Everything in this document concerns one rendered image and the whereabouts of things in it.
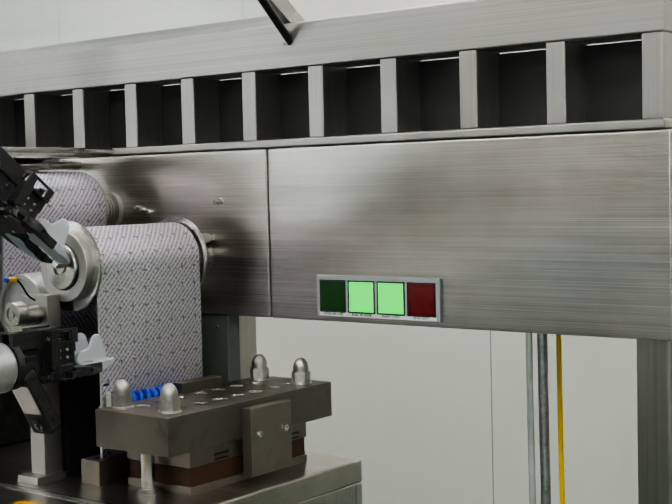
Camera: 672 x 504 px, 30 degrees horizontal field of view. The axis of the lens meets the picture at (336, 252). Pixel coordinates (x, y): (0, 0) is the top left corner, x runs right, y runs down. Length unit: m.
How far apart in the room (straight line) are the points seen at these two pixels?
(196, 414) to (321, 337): 3.22
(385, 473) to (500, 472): 0.53
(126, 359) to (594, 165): 0.82
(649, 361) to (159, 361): 0.81
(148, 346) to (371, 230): 0.42
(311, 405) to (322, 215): 0.33
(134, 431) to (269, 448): 0.23
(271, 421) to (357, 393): 3.03
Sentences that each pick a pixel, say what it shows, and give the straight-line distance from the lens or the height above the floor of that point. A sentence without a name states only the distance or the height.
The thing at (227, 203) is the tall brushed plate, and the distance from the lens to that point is 2.28.
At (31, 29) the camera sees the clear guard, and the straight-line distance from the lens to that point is 2.65.
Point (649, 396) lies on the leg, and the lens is 2.04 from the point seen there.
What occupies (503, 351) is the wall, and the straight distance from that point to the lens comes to 4.68.
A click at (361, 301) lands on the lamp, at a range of 2.09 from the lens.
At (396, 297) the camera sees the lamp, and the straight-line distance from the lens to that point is 2.05.
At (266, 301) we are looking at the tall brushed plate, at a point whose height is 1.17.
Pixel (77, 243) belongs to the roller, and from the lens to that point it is 2.06.
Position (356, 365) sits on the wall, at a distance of 5.06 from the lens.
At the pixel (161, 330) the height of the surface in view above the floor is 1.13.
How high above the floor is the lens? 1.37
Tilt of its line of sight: 3 degrees down
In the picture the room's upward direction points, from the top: 1 degrees counter-clockwise
